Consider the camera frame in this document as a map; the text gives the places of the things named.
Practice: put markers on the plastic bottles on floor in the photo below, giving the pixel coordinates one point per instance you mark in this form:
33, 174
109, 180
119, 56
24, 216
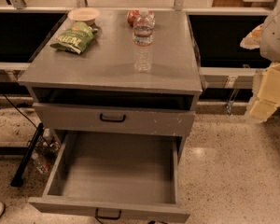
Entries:
45, 151

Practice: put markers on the red soda can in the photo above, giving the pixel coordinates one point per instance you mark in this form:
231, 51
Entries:
131, 16

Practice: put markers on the black stand leg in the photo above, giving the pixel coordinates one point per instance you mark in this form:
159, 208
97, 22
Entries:
17, 180

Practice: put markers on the green chip bag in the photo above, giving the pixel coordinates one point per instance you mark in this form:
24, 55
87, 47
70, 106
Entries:
76, 38

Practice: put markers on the clear plastic water bottle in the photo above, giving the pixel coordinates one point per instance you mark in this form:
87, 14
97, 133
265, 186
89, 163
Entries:
143, 28

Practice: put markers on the closed grey top drawer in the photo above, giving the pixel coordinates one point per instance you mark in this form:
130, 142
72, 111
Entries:
138, 121

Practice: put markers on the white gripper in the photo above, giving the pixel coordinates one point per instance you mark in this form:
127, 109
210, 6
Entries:
276, 36

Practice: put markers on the black drawer handle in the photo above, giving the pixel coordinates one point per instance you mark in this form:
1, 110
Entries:
104, 118
107, 214

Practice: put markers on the black middle drawer handle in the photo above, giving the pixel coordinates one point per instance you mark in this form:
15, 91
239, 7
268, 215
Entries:
107, 214

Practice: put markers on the metal railing frame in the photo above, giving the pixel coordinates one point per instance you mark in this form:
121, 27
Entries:
14, 24

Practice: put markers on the grey drawer cabinet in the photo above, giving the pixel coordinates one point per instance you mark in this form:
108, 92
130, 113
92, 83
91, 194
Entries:
104, 75

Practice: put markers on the black top drawer handle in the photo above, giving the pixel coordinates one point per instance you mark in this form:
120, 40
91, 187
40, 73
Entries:
104, 118

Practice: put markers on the open grey middle drawer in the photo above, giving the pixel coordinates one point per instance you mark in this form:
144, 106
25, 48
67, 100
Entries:
133, 173

